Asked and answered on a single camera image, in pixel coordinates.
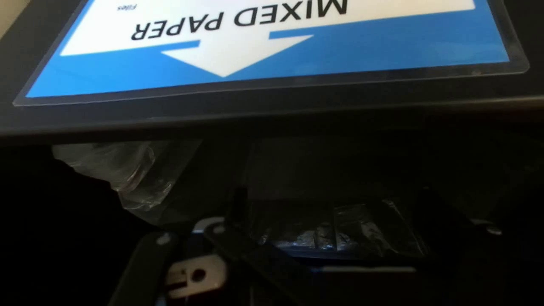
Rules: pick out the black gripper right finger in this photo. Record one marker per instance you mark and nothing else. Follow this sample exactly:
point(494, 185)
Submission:
point(503, 266)

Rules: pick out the black recycling bin lid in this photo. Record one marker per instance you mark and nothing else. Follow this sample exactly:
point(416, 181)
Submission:
point(341, 113)

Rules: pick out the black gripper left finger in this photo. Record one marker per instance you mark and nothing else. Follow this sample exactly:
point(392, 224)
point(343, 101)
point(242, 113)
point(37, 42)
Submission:
point(142, 273)

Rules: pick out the mixed paper sign up arrow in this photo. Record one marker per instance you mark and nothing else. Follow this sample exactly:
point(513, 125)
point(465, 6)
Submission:
point(341, 52)

